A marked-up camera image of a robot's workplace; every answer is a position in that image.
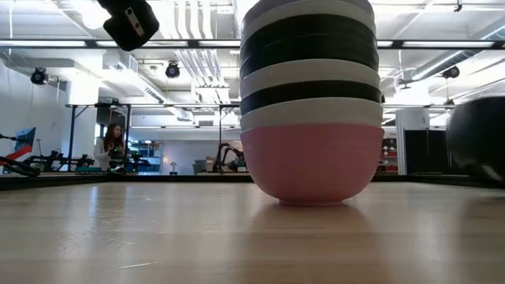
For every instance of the lavender bowl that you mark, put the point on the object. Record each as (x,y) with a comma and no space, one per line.
(361,3)

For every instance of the small white stand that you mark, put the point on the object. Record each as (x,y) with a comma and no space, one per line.
(173,167)

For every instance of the red panel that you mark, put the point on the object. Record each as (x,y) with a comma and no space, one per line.
(16,152)

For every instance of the teal mat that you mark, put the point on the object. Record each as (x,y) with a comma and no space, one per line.
(88,169)

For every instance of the black ceiling camera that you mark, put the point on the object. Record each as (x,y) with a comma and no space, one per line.
(172,71)
(38,77)
(451,72)

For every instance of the person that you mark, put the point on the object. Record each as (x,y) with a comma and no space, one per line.
(103,155)

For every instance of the grey box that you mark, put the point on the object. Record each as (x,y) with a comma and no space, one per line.
(104,116)

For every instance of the black cabinet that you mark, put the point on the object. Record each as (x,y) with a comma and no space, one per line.
(426,152)

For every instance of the black table edge rail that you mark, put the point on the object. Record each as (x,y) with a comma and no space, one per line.
(39,181)

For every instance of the small blue monitor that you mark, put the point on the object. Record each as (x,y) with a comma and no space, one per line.
(26,140)

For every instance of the red parts rack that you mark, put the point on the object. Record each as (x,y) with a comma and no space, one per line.
(390,155)

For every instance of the black bench robot arms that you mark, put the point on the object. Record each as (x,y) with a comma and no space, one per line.
(51,159)

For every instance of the black background robot arm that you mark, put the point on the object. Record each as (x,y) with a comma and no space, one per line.
(227,152)

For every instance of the black metal stand frame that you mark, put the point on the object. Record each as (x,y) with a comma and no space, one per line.
(72,138)
(220,134)

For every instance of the small dark green bowl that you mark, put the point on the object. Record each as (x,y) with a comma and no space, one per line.
(311,91)

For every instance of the blue shelf unit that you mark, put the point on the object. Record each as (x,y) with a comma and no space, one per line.
(152,161)

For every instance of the grey bin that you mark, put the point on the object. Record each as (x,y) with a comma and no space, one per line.
(199,166)

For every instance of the pink bowl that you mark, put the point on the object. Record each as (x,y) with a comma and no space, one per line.
(311,165)

